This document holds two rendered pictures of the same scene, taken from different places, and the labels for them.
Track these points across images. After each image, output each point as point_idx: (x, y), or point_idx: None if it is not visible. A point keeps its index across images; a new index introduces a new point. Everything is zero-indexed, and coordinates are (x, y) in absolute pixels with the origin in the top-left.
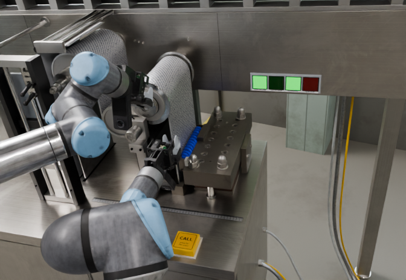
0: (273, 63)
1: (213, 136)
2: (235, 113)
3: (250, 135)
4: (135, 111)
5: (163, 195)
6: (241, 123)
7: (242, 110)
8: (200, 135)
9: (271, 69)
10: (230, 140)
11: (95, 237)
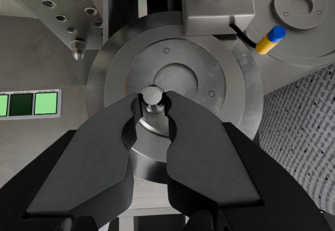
0: (25, 133)
1: (83, 2)
2: (92, 47)
3: (30, 15)
4: (226, 56)
5: None
6: (66, 34)
7: (73, 55)
8: (102, 2)
9: (29, 124)
10: None
11: None
